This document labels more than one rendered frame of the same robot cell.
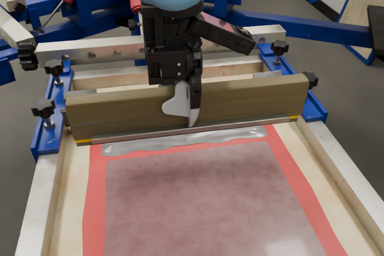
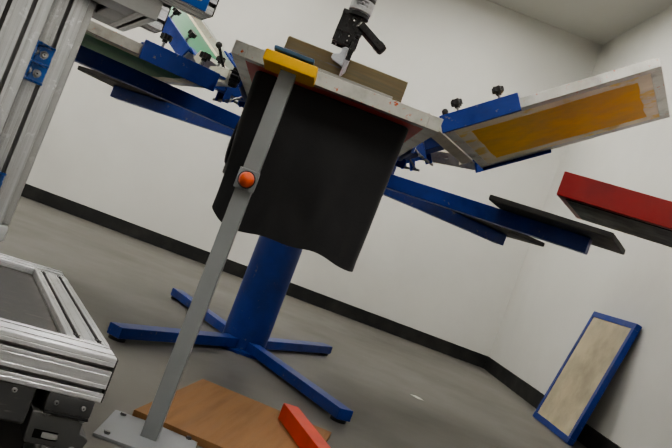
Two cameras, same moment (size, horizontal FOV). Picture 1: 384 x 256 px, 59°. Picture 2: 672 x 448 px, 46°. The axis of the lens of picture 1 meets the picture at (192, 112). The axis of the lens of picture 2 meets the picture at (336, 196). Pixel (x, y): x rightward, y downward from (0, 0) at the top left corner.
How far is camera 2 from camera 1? 2.23 m
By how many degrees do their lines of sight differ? 41
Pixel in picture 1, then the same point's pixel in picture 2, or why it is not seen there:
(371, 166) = not seen: outside the picture
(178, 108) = (339, 58)
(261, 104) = (379, 83)
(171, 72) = (344, 38)
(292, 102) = (396, 91)
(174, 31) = (352, 24)
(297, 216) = not seen: hidden behind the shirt
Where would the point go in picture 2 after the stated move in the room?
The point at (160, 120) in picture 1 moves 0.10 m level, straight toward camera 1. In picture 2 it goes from (326, 66) to (326, 59)
